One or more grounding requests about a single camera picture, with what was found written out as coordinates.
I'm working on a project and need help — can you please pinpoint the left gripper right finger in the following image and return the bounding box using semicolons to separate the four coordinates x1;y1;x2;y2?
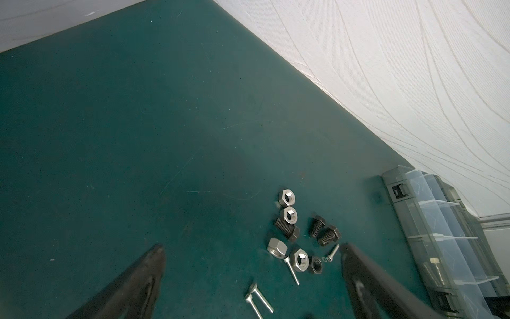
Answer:
340;243;442;318

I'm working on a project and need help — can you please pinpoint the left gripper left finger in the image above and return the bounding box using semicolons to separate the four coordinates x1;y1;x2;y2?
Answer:
68;244;165;318

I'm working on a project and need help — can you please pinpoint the silver bolt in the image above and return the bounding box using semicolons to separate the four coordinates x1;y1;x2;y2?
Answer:
430;257;446;287

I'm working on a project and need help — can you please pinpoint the small silver screw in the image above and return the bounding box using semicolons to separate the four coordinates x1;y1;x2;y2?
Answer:
325;244;340;263

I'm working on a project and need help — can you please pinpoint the black nut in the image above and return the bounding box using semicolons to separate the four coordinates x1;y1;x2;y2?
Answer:
309;256;324;275

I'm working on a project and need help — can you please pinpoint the black bolt pair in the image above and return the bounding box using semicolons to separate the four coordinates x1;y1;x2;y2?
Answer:
317;225;341;247
308;215;326;239

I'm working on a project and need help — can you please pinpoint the large silver hex nut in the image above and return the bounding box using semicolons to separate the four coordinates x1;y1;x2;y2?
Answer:
290;249;309;272

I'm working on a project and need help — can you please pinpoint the clear compartment organizer box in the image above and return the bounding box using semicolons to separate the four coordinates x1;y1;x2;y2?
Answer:
382;166;509;318

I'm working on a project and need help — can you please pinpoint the thin silver screw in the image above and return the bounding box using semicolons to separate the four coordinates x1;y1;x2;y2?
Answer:
284;256;300;286

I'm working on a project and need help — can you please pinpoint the black bolt left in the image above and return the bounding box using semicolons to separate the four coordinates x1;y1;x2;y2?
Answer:
274;218;300;243

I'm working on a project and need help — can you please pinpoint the silver hex nut top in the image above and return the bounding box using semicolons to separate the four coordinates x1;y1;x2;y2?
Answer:
278;189;296;208

